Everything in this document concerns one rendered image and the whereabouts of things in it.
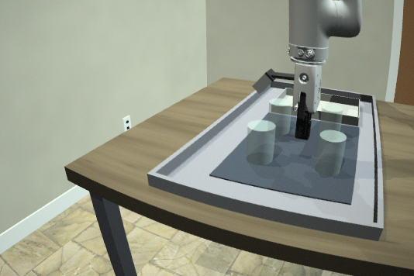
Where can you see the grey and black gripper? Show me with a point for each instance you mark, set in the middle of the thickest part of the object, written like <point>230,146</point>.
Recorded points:
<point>306,93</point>

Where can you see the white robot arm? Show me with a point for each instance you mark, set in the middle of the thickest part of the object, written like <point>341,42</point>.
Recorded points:
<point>311,24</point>

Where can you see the clear glass jar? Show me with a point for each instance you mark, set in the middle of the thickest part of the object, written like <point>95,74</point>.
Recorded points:
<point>331,117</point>
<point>330,152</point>
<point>280,114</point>
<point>260,142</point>

